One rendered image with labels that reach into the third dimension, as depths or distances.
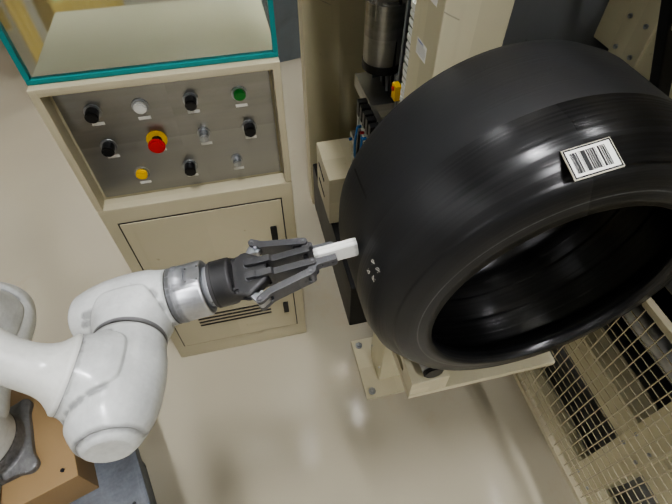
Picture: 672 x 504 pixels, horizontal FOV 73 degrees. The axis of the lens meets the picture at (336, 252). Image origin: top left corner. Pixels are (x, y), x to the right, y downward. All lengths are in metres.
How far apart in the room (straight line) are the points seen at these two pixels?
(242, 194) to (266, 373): 0.89
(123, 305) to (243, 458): 1.27
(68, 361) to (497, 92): 0.63
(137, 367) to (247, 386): 1.38
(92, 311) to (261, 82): 0.72
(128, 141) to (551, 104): 1.01
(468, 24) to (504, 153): 0.35
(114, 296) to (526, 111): 0.61
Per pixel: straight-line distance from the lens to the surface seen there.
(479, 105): 0.66
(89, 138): 1.33
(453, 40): 0.90
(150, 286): 0.73
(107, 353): 0.64
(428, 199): 0.61
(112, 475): 1.30
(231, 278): 0.71
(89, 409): 0.61
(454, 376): 1.13
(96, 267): 2.57
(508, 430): 2.01
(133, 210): 1.41
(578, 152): 0.61
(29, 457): 1.25
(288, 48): 3.83
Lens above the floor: 1.81
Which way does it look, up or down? 51 degrees down
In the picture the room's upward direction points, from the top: straight up
